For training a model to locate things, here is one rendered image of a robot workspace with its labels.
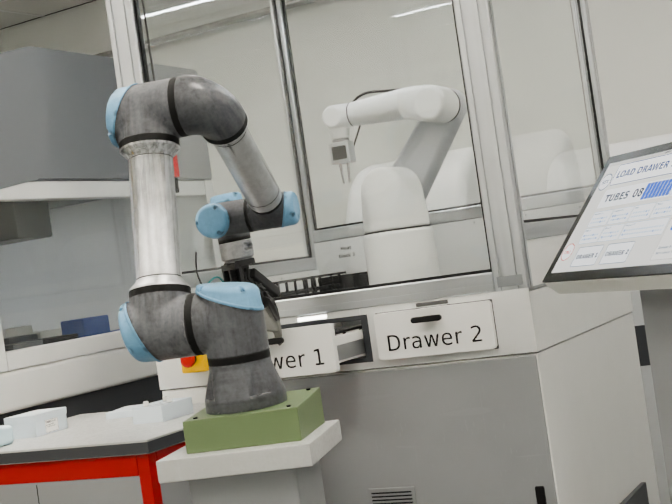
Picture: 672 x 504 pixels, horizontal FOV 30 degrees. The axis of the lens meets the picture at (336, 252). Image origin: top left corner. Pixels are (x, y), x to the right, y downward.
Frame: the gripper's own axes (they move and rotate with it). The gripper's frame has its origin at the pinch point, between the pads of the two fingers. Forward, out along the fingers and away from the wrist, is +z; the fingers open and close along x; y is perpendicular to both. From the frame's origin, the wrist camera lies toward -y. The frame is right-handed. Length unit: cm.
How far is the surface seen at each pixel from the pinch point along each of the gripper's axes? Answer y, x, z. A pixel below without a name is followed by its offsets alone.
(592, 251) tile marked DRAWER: 6, 82, -8
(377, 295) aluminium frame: -21.7, 20.8, -5.0
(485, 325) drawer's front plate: -20, 47, 6
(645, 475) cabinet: -100, 53, 64
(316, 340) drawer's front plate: -1.5, 13.5, 1.2
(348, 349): -12.0, 15.4, 5.5
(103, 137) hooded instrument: -58, -76, -63
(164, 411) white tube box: 14.0, -20.3, 10.1
